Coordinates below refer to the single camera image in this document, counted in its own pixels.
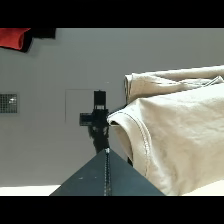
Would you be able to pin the black garment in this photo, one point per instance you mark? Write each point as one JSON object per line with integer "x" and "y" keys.
{"x": 43, "y": 32}

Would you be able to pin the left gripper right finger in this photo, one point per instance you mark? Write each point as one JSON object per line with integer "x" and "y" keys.
{"x": 128, "y": 180}

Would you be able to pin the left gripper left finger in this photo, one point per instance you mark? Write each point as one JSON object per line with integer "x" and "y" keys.
{"x": 90, "y": 180}

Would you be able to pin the beige T-shirt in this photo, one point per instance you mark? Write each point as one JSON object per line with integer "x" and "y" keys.
{"x": 180, "y": 136}

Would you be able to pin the red garment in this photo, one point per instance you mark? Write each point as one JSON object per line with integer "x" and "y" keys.
{"x": 10, "y": 37}

